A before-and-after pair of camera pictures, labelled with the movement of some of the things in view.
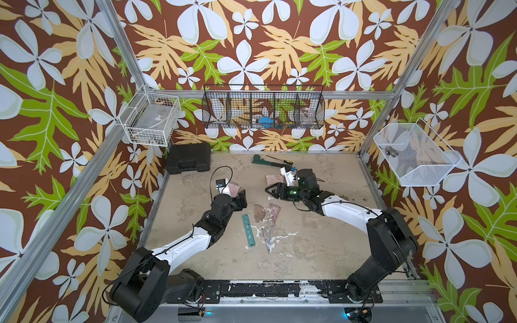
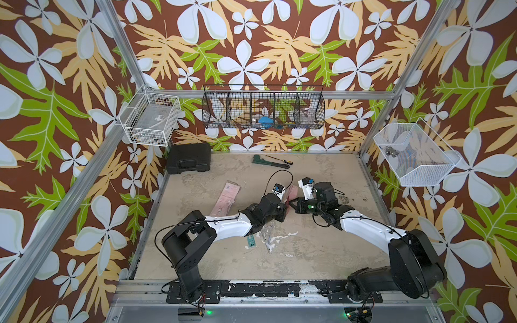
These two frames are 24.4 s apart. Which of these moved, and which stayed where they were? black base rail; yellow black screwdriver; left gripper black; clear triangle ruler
Moved: left gripper black
Stayed: yellow black screwdriver; clear triangle ruler; black base rail
